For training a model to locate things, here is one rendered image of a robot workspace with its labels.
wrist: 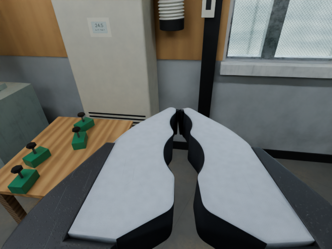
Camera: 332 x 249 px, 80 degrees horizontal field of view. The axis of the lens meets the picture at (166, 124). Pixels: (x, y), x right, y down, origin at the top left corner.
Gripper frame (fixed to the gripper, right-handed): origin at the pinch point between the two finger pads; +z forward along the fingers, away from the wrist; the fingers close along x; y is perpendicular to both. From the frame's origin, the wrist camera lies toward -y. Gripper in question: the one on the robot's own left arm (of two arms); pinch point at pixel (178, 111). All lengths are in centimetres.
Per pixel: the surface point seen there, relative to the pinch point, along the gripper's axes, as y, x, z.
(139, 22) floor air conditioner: 5, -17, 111
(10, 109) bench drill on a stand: 63, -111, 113
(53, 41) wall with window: 24, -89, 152
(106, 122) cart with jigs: 68, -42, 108
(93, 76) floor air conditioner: 38, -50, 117
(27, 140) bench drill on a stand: 91, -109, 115
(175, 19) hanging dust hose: 4, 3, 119
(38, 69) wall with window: 48, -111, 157
